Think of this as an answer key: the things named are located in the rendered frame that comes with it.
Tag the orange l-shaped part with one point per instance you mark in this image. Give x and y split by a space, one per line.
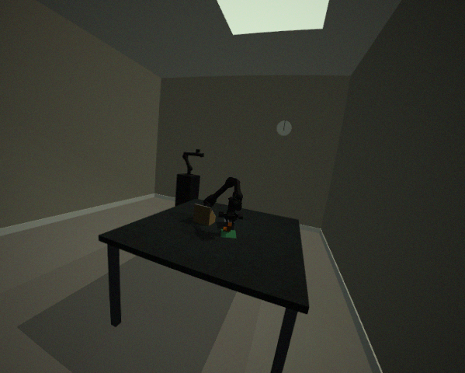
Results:
228 228

